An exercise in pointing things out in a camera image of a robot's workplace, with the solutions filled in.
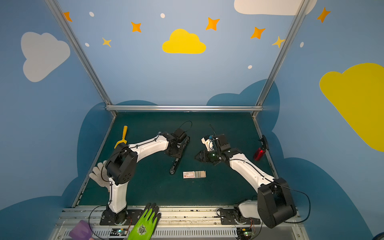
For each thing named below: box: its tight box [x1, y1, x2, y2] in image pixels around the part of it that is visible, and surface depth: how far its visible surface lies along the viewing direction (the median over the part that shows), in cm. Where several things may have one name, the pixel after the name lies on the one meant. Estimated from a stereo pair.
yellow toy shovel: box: [114, 125, 128, 149], surface depth 109 cm
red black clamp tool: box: [254, 135, 270, 161], surface depth 88 cm
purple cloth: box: [69, 220, 92, 240], surface depth 71 cm
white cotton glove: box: [89, 160, 110, 192], surface depth 90 cm
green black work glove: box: [127, 202, 162, 240], surface depth 73 cm
